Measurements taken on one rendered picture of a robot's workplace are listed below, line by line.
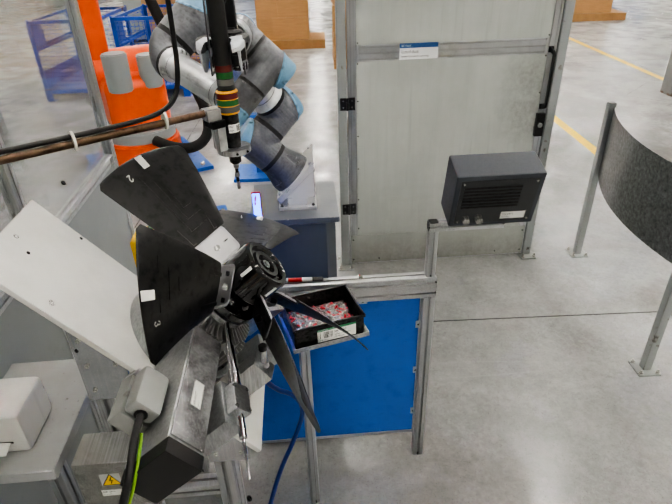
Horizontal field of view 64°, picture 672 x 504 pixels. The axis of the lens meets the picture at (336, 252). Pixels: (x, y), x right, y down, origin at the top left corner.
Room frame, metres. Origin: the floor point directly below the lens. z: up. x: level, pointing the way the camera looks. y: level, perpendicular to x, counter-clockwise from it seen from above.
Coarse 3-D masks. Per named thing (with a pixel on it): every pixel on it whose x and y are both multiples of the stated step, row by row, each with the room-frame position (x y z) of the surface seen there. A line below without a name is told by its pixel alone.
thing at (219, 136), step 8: (208, 112) 1.04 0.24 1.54; (216, 112) 1.05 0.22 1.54; (208, 120) 1.03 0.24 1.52; (216, 120) 1.04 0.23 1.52; (224, 120) 1.05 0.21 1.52; (216, 128) 1.04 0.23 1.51; (224, 128) 1.05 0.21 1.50; (216, 136) 1.05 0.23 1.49; (224, 136) 1.05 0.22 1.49; (216, 144) 1.06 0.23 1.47; (224, 144) 1.05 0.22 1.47; (248, 144) 1.09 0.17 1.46; (224, 152) 1.05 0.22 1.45; (232, 152) 1.05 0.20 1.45; (240, 152) 1.05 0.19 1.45; (248, 152) 1.06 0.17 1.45
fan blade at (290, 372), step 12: (276, 324) 0.85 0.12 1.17; (276, 336) 0.86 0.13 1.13; (276, 348) 0.86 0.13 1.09; (288, 348) 0.78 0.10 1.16; (276, 360) 0.87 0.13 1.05; (288, 360) 0.80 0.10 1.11; (288, 372) 0.82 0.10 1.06; (288, 384) 0.84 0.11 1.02; (300, 384) 0.70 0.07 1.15; (300, 396) 0.78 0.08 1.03; (312, 420) 0.75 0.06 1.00
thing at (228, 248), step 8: (216, 232) 1.03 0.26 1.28; (224, 232) 1.04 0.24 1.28; (208, 240) 1.01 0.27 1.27; (216, 240) 1.02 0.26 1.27; (232, 240) 1.03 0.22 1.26; (200, 248) 1.00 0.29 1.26; (208, 248) 1.00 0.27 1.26; (224, 248) 1.01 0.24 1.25; (232, 248) 1.02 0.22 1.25; (216, 256) 0.99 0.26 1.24; (224, 256) 1.00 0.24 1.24
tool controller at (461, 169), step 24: (456, 168) 1.44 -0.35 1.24; (480, 168) 1.44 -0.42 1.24; (504, 168) 1.44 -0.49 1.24; (528, 168) 1.44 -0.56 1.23; (456, 192) 1.41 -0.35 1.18; (480, 192) 1.41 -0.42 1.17; (504, 192) 1.42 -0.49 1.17; (528, 192) 1.43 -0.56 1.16; (456, 216) 1.44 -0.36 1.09; (480, 216) 1.43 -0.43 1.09; (504, 216) 1.45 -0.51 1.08; (528, 216) 1.45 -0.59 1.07
